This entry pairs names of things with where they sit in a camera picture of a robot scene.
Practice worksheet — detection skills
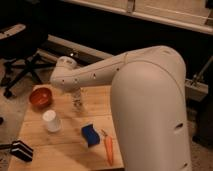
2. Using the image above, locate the black office chair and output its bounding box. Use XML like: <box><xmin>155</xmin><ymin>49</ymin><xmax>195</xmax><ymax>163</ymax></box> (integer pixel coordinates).
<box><xmin>0</xmin><ymin>0</ymin><xmax>54</xmax><ymax>98</ymax></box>

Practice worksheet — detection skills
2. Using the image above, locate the wooden board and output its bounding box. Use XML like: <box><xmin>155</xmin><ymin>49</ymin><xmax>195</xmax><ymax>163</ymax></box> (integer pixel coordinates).
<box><xmin>8</xmin><ymin>86</ymin><xmax>123</xmax><ymax>171</ymax></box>

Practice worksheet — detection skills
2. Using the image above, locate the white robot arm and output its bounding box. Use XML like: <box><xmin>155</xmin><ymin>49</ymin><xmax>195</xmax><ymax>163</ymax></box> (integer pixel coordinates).
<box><xmin>50</xmin><ymin>46</ymin><xmax>192</xmax><ymax>171</ymax></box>

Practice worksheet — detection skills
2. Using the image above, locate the white ceramic cup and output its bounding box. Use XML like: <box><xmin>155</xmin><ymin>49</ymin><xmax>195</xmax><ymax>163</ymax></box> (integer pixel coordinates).
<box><xmin>42</xmin><ymin>110</ymin><xmax>61</xmax><ymax>132</ymax></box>

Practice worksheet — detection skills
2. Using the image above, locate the red bowl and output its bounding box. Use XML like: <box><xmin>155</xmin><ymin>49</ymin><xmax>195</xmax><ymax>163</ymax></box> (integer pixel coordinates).
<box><xmin>29</xmin><ymin>87</ymin><xmax>52</xmax><ymax>109</ymax></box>

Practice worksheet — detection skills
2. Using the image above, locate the blue sponge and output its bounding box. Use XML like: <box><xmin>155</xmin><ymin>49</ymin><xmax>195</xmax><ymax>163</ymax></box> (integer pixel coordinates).
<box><xmin>81</xmin><ymin>124</ymin><xmax>100</xmax><ymax>147</ymax></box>

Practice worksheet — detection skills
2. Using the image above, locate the black white eraser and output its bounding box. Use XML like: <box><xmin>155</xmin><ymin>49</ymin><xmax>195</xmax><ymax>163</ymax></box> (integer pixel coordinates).
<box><xmin>10</xmin><ymin>141</ymin><xmax>33</xmax><ymax>162</ymax></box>

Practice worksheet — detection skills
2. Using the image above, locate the orange carrot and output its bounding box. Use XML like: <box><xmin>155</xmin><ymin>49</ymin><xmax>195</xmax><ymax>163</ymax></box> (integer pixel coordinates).
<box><xmin>102</xmin><ymin>131</ymin><xmax>114</xmax><ymax>165</ymax></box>

